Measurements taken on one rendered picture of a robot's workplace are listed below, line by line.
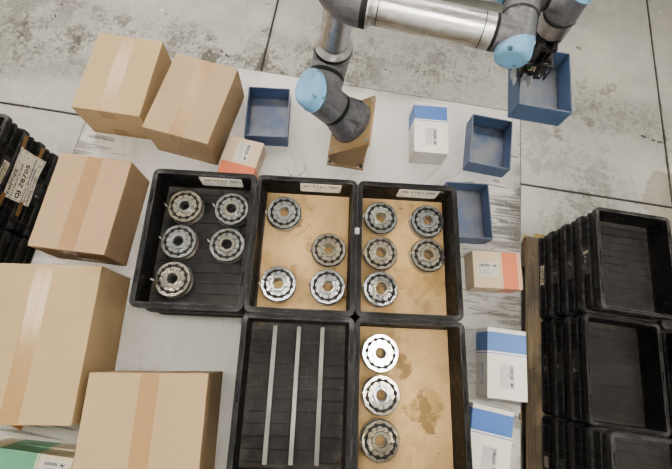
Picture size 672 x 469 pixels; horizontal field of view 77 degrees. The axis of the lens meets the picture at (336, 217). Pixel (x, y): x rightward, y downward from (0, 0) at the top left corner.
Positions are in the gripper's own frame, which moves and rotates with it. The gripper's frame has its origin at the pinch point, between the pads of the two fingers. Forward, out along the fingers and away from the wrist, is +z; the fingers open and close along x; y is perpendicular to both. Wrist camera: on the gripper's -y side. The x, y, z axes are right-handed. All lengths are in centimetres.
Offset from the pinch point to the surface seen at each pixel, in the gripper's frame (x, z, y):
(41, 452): -110, 23, 117
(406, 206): -23.6, 27.3, 32.8
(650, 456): 75, 68, 96
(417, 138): -22.1, 31.4, 5.2
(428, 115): -19.1, 31.6, -4.9
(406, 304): -20, 28, 64
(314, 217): -52, 25, 42
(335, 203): -46, 26, 36
